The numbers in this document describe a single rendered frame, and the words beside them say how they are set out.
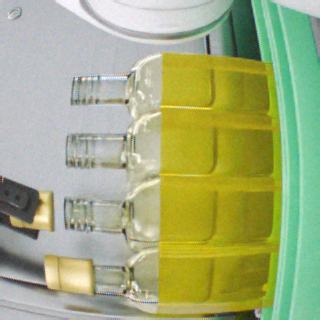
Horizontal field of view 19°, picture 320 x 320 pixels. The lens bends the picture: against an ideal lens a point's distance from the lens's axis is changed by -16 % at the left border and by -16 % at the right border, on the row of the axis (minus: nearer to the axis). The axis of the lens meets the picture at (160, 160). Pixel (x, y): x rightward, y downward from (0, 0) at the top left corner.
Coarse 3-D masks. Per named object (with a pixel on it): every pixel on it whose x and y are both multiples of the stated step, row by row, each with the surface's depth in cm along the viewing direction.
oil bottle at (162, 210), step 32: (128, 192) 87; (160, 192) 86; (192, 192) 86; (224, 192) 86; (256, 192) 86; (128, 224) 86; (160, 224) 85; (192, 224) 85; (224, 224) 85; (256, 224) 85
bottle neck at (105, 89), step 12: (72, 84) 91; (84, 84) 91; (96, 84) 91; (108, 84) 91; (120, 84) 91; (72, 96) 91; (84, 96) 92; (96, 96) 92; (108, 96) 92; (120, 96) 92
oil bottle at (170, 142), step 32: (128, 128) 90; (160, 128) 88; (192, 128) 88; (224, 128) 89; (256, 128) 89; (128, 160) 88; (160, 160) 87; (192, 160) 87; (224, 160) 87; (256, 160) 88
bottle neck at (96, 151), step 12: (72, 144) 89; (84, 144) 89; (96, 144) 89; (108, 144) 89; (120, 144) 89; (72, 156) 89; (84, 156) 89; (96, 156) 89; (108, 156) 89; (120, 156) 89; (96, 168) 90; (108, 168) 90; (120, 168) 90
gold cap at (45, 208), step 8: (40, 192) 87; (48, 192) 87; (40, 200) 86; (48, 200) 86; (40, 208) 86; (48, 208) 86; (40, 216) 86; (48, 216) 86; (16, 224) 87; (24, 224) 87; (32, 224) 86; (40, 224) 86; (48, 224) 86
